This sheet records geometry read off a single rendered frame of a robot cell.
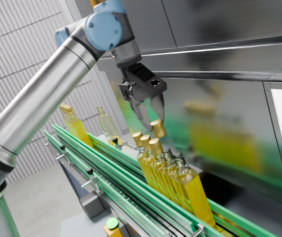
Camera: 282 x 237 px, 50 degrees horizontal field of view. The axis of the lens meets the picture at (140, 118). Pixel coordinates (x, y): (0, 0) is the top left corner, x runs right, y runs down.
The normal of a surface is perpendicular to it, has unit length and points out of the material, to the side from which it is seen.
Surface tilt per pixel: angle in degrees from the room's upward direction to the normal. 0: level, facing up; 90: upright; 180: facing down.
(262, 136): 90
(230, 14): 90
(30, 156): 90
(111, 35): 90
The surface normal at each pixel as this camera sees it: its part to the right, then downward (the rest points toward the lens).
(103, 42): 0.47, 0.14
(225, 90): -0.81, 0.46
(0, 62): 0.17, 0.29
